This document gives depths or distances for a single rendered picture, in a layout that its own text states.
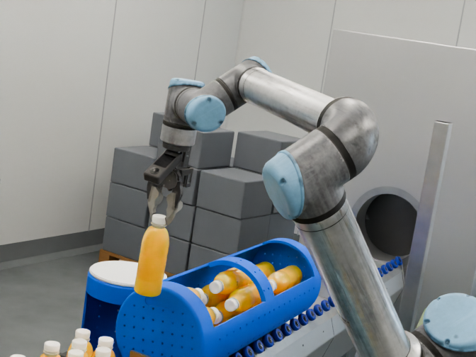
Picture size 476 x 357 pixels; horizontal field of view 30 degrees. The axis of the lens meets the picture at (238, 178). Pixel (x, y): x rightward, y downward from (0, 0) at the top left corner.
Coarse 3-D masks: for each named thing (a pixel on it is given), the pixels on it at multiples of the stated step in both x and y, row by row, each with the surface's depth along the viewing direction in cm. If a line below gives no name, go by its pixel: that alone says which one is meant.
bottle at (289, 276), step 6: (282, 270) 305; (288, 270) 307; (294, 270) 309; (300, 270) 313; (270, 276) 300; (276, 276) 299; (282, 276) 300; (288, 276) 303; (294, 276) 306; (300, 276) 311; (276, 282) 298; (282, 282) 298; (288, 282) 302; (294, 282) 306; (276, 288) 298; (282, 288) 299; (288, 288) 305
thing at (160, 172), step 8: (168, 152) 227; (176, 152) 227; (160, 160) 225; (168, 160) 225; (176, 160) 225; (152, 168) 221; (160, 168) 222; (168, 168) 222; (144, 176) 221; (152, 176) 220; (160, 176) 220
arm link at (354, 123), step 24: (240, 72) 212; (264, 72) 206; (240, 96) 213; (264, 96) 198; (288, 96) 188; (312, 96) 182; (288, 120) 190; (312, 120) 177; (336, 120) 164; (360, 120) 164; (360, 144) 162; (360, 168) 164
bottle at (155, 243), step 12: (156, 228) 231; (144, 240) 231; (156, 240) 230; (168, 240) 232; (144, 252) 231; (156, 252) 230; (144, 264) 231; (156, 264) 231; (144, 276) 231; (156, 276) 232; (144, 288) 232; (156, 288) 233
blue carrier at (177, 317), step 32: (256, 256) 325; (288, 256) 320; (128, 320) 247; (160, 320) 243; (192, 320) 238; (256, 320) 267; (288, 320) 302; (128, 352) 248; (160, 352) 244; (192, 352) 239; (224, 352) 252
